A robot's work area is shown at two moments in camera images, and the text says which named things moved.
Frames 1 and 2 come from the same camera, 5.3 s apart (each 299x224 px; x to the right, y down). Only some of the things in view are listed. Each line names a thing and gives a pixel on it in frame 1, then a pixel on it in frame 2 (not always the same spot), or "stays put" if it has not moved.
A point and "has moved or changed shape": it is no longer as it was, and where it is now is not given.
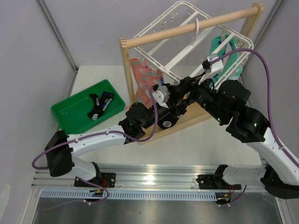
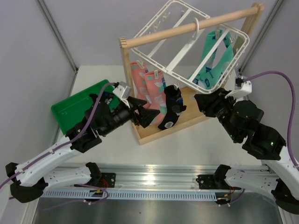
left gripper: x=169 y=111 to x=145 y=115
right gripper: x=186 y=85 to x=207 y=102
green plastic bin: x=70 y=113 stays put
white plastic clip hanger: x=185 y=40 has moved or changed shape
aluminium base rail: x=137 y=177 stays put
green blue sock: x=216 y=41 to x=209 y=45
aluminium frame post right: x=277 y=6 stays put
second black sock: x=100 y=105 stays put
